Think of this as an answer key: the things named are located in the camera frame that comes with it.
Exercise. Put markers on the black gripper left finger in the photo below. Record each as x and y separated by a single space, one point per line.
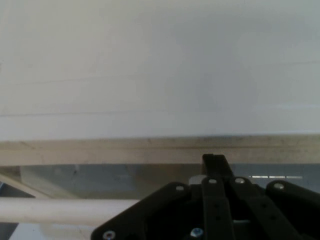
212 200

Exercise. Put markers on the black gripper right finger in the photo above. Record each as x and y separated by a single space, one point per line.
262 207

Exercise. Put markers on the light wooden board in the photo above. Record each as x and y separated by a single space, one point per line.
100 151

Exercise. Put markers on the white round rod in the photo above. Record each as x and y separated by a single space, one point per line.
62 210

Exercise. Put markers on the light wooden diagonal brace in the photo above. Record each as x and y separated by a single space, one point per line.
22 185

